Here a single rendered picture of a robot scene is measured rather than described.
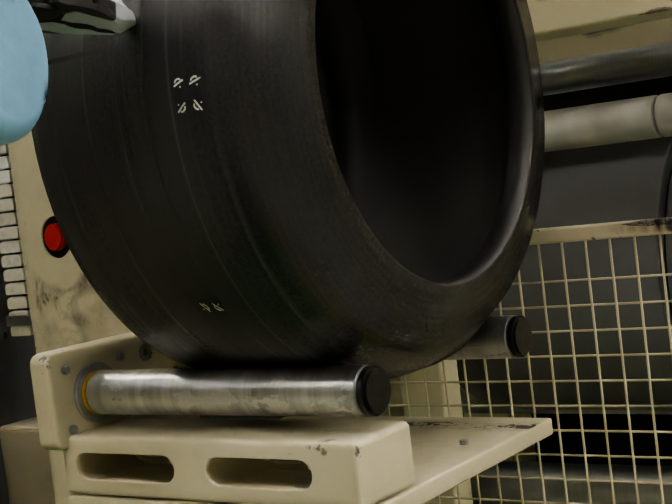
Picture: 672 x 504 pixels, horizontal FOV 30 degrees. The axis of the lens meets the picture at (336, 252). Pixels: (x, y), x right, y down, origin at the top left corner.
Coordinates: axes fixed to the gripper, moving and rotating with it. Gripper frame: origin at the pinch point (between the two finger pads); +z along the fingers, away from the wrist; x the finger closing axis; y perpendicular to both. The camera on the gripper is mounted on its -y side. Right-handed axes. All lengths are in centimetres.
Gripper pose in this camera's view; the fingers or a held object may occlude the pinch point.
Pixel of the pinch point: (120, 28)
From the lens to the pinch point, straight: 103.3
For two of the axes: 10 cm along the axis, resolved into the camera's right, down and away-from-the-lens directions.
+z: 5.8, 0.1, 8.2
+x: -8.1, 0.7, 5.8
